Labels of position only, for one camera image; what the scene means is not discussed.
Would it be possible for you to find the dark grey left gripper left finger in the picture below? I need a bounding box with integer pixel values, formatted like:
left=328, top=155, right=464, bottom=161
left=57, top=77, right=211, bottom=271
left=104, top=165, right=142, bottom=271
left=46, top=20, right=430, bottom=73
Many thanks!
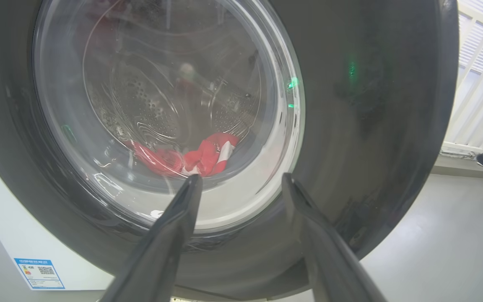
left=101, top=175, right=203, bottom=302

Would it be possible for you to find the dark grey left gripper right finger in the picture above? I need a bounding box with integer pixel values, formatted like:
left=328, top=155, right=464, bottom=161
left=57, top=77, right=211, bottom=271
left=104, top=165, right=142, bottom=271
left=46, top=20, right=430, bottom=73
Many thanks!
left=282, top=173, right=387, bottom=302

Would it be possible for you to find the red garment with white stripe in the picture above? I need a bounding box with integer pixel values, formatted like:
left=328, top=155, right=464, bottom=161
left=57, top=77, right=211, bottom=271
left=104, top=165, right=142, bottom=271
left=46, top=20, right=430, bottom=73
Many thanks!
left=182, top=132, right=240, bottom=177

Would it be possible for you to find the dark grey glass washing machine door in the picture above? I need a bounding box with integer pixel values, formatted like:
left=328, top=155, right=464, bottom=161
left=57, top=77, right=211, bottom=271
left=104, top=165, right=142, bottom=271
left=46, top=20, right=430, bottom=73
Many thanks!
left=0, top=0, right=460, bottom=301

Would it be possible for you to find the steel perforated washing machine drum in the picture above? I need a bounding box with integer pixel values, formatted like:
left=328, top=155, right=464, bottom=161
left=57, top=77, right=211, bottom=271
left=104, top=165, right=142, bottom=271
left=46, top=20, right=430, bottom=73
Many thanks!
left=82, top=8, right=263, bottom=168

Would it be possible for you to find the white washing machine body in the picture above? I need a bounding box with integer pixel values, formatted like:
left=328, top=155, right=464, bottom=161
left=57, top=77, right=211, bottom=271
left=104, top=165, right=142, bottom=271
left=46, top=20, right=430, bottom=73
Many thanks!
left=0, top=134, right=114, bottom=291

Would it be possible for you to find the white slatted railing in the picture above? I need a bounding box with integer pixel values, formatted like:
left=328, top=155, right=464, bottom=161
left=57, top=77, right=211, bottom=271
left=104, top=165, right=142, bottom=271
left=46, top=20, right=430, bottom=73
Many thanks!
left=441, top=0, right=483, bottom=157

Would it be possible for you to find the blue energy label sticker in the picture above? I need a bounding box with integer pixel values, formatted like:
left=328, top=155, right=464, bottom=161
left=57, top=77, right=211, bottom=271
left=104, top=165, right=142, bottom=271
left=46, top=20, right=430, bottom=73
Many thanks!
left=14, top=258, right=66, bottom=290

